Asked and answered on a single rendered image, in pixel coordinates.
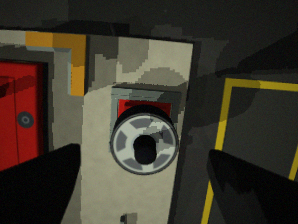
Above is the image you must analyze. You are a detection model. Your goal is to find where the grey spoked wheel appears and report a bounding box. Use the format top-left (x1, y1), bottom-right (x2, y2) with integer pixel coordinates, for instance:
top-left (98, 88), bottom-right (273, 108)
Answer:
top-left (110, 104), bottom-right (179, 175)

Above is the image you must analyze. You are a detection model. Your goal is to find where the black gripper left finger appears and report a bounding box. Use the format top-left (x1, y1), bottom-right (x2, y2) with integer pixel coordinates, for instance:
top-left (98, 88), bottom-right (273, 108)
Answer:
top-left (0, 143), bottom-right (81, 224)

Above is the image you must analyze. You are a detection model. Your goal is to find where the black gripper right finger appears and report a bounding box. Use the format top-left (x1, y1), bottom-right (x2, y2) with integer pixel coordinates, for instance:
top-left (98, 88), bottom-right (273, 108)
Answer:
top-left (207, 149), bottom-right (298, 224)

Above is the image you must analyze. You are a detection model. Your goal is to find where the yellow rectangular outline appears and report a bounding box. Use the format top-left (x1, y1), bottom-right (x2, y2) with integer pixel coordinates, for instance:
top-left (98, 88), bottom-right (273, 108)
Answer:
top-left (201, 78), bottom-right (298, 224)

